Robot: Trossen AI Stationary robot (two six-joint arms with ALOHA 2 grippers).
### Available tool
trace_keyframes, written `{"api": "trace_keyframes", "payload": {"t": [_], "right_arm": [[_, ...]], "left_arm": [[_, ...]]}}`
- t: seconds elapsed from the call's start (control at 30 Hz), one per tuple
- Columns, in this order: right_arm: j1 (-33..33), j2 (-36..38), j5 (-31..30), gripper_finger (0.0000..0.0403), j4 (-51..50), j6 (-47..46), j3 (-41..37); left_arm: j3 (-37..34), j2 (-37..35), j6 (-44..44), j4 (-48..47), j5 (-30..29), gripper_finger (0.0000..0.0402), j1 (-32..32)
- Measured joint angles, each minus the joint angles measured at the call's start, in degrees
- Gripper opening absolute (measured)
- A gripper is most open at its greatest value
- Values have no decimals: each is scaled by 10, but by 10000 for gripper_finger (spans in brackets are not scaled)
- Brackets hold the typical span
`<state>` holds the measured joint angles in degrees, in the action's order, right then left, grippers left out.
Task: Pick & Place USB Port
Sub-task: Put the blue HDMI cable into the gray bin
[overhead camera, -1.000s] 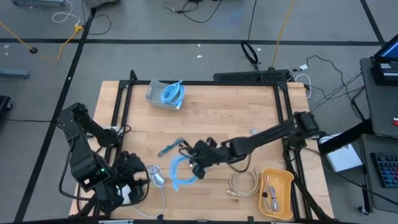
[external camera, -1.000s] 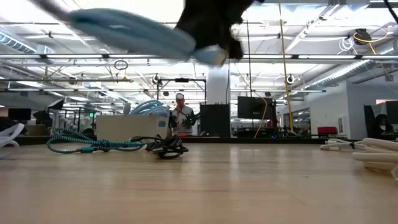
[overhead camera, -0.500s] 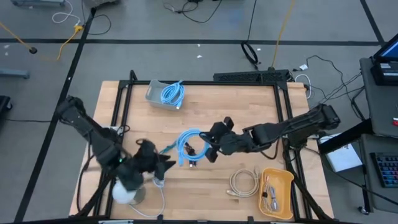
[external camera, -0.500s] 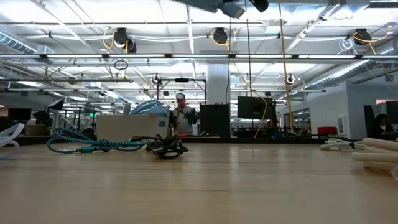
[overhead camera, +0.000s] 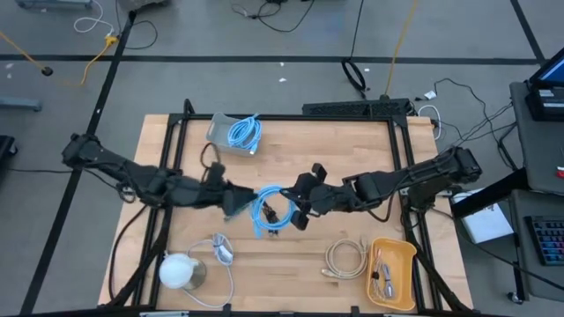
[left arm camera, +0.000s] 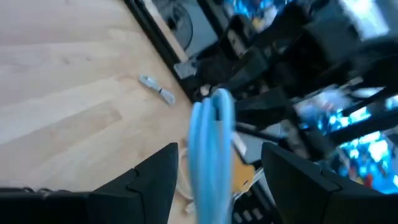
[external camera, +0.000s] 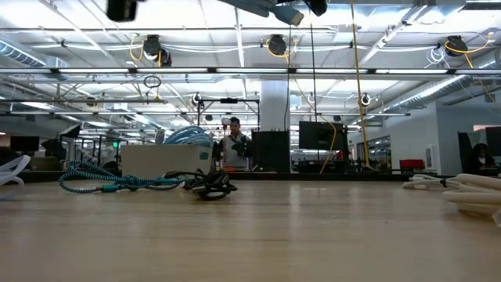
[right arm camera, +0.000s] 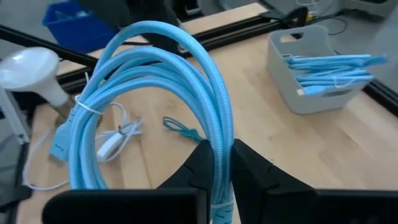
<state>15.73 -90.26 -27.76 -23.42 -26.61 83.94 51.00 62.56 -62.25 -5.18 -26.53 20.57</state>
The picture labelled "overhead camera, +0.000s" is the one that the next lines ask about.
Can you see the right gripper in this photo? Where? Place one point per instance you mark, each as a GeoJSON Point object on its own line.
{"type": "Point", "coordinates": [324, 198]}

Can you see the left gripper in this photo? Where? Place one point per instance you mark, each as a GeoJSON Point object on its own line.
{"type": "Point", "coordinates": [211, 193]}

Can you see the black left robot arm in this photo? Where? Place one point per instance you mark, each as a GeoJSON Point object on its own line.
{"type": "Point", "coordinates": [110, 165]}

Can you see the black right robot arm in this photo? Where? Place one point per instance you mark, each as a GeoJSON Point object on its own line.
{"type": "Point", "coordinates": [418, 171]}

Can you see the grey plastic bin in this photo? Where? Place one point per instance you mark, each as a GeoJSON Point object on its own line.
{"type": "Point", "coordinates": [216, 132]}

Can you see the white globe lamp brass base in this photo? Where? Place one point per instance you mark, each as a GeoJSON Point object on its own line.
{"type": "Point", "coordinates": [176, 270]}

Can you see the black perforated long box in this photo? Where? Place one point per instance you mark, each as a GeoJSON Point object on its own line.
{"type": "Point", "coordinates": [352, 108]}

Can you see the yellow plastic bin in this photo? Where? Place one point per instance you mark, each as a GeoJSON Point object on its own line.
{"type": "Point", "coordinates": [403, 273]}

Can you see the small white adapter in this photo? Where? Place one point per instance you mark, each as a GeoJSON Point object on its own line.
{"type": "Point", "coordinates": [430, 94]}

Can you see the black diagonal bar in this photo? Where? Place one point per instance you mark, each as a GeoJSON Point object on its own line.
{"type": "Point", "coordinates": [484, 196]}

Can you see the white flat box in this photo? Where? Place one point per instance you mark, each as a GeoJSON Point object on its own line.
{"type": "Point", "coordinates": [484, 224]}

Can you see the black floor disc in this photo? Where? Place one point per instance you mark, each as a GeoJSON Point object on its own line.
{"type": "Point", "coordinates": [47, 71]}

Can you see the cart caster wheel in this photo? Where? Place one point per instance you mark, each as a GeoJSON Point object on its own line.
{"type": "Point", "coordinates": [514, 297]}

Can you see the black chair base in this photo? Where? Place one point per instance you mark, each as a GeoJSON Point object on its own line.
{"type": "Point", "coordinates": [6, 147]}

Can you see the grey metal foot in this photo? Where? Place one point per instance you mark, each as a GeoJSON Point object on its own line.
{"type": "Point", "coordinates": [53, 3]}
{"type": "Point", "coordinates": [20, 104]}

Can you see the grey side cart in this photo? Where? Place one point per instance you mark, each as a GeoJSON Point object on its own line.
{"type": "Point", "coordinates": [537, 154]}

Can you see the backlit black keyboard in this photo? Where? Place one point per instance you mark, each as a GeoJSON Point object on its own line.
{"type": "Point", "coordinates": [548, 240]}

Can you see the small red object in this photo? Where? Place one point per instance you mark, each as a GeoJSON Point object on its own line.
{"type": "Point", "coordinates": [560, 172]}

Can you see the black device box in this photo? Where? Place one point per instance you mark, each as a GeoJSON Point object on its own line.
{"type": "Point", "coordinates": [546, 103]}

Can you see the black laptop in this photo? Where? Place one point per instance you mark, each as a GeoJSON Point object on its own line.
{"type": "Point", "coordinates": [551, 72]}

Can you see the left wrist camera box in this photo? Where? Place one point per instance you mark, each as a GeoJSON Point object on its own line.
{"type": "Point", "coordinates": [216, 174]}

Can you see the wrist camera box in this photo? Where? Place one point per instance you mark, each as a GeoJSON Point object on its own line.
{"type": "Point", "coordinates": [318, 172]}
{"type": "Point", "coordinates": [216, 174]}

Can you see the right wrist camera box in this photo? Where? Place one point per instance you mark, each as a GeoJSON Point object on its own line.
{"type": "Point", "coordinates": [318, 172]}

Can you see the black aluminium table frame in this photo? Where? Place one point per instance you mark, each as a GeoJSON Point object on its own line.
{"type": "Point", "coordinates": [291, 118]}

